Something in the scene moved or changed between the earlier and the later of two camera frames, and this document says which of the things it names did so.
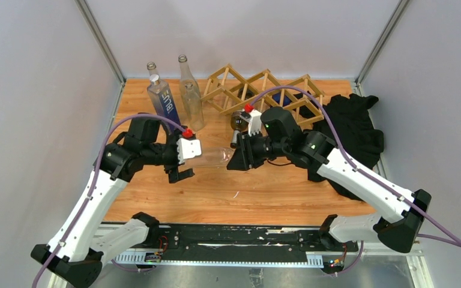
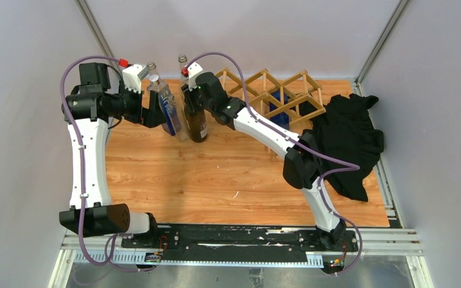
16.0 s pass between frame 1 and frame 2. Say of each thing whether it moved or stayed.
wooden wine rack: stayed
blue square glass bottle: stayed
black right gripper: moved
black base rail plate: stayed
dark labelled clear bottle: stayed
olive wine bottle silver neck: moved
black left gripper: moved
